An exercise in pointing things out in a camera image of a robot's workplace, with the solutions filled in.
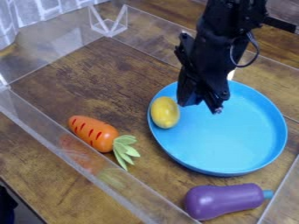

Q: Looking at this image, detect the blue round plastic tray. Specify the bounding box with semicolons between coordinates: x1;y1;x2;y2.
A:
148;80;286;177

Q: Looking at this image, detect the purple toy eggplant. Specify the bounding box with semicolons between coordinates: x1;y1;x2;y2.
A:
184;183;273;221

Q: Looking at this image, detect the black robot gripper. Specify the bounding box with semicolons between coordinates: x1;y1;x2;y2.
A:
173;0;266;114

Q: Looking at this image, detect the black cable loop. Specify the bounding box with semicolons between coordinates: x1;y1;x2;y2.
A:
228;30;261;69

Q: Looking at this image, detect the grey patterned curtain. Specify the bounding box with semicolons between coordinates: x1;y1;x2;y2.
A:
0;0;109;51

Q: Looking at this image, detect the orange toy carrot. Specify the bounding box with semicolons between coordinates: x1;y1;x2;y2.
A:
68;115;140;170

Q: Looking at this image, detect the clear acrylic enclosure wall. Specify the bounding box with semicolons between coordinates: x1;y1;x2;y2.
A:
0;0;299;224

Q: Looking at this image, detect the yellow toy lemon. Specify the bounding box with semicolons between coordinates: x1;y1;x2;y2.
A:
149;96;180;129

